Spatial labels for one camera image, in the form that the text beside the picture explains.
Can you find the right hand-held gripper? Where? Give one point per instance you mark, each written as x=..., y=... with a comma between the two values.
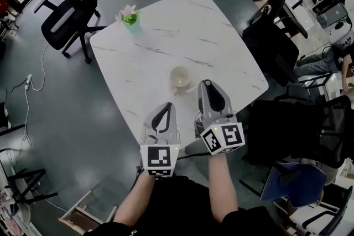
x=221, y=136

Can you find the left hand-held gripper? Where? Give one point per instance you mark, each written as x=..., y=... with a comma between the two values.
x=159, y=156

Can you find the cream ceramic cup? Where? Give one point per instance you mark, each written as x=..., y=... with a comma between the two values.
x=179, y=77

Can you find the person's right forearm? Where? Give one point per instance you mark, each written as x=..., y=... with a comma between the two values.
x=222, y=188

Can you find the person's left forearm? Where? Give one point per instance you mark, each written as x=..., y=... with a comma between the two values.
x=135, y=199

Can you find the black office chair with headrest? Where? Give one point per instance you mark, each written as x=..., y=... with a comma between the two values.
x=271, y=47

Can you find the black mesh chair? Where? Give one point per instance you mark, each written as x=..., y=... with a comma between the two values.
x=298, y=130

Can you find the person's black shirt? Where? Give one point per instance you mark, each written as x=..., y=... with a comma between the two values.
x=177, y=210

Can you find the pink flowers in teal pot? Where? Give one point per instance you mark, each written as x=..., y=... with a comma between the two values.
x=130, y=19

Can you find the blue chair seat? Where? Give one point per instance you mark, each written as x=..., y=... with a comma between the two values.
x=296, y=183

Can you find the wooden stool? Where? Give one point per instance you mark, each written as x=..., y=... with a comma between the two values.
x=80, y=215

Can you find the black office chair with armrests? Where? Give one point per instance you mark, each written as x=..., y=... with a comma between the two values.
x=66, y=22

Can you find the black metal stand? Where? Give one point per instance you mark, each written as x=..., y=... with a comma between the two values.
x=26, y=182

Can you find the silver laptop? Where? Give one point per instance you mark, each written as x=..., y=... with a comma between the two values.
x=334, y=13

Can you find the black chair with white seat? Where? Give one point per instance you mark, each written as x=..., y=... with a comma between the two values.
x=329, y=212

